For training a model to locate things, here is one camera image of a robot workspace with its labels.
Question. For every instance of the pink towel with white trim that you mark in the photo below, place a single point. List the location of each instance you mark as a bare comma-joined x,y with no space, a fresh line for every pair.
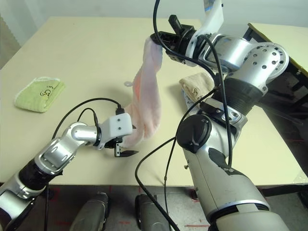
146,101

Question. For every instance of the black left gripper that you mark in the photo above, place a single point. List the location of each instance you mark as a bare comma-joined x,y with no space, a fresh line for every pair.
115,143

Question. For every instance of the black table frame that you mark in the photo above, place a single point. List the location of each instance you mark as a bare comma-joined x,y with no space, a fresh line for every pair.
284,188

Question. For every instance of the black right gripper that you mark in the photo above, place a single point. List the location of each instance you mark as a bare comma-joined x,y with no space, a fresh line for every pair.
184,38

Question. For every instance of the green folded towel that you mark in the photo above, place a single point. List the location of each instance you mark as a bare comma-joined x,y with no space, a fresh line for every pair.
36,96

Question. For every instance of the grey robot right leg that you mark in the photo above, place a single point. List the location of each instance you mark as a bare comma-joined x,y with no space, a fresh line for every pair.
149,211

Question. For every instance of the grey robot left leg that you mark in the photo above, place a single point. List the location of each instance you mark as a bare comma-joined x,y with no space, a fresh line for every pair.
91,214

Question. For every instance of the grey robot leg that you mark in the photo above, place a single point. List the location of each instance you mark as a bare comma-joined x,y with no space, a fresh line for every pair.
91,214
149,211

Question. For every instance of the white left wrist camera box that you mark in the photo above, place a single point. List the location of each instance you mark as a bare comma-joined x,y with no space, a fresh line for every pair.
118,126

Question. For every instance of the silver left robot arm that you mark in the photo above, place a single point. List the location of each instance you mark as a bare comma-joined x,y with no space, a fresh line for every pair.
55,154

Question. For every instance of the light blue folded towel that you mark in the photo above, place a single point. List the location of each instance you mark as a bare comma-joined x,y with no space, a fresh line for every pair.
188,102

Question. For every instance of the beige folded towel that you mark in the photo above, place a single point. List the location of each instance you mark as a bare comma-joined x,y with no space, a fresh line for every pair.
197,83

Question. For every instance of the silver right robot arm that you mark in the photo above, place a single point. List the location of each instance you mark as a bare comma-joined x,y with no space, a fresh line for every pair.
216,168

